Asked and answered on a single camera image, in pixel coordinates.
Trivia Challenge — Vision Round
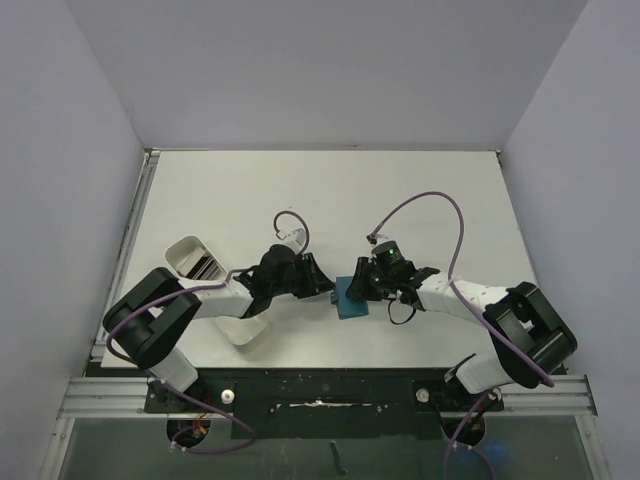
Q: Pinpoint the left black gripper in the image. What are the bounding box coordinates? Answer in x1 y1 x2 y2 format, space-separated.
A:
270 252 334 298

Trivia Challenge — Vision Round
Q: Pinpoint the blue leather card holder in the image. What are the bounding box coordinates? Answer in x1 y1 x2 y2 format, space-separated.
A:
331 276 369 320

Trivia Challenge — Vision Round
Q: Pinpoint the white oblong plastic tray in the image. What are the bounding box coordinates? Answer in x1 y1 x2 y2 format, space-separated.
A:
165 236 268 347

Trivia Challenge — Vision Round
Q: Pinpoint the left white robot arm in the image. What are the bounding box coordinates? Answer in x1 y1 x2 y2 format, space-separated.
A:
102 244 334 411

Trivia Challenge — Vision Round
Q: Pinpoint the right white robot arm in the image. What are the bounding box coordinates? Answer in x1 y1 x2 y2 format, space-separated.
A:
346 241 578 409

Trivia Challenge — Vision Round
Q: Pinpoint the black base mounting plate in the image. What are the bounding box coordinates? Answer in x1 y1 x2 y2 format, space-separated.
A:
144 368 478 440

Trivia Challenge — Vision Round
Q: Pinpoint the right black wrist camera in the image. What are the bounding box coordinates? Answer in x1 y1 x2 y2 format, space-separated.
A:
371 239 407 274

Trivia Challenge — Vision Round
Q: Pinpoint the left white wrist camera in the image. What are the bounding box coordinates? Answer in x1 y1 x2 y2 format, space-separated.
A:
276 228 308 254

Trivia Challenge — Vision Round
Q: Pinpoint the aluminium left side rail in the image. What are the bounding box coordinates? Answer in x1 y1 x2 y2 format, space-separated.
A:
89 148 160 361

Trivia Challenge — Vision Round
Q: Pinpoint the aluminium rail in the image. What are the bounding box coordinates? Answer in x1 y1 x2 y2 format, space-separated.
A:
89 148 160 361
58 375 610 479

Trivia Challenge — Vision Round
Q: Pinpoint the aluminium front rail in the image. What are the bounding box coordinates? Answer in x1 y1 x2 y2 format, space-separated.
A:
58 375 610 479

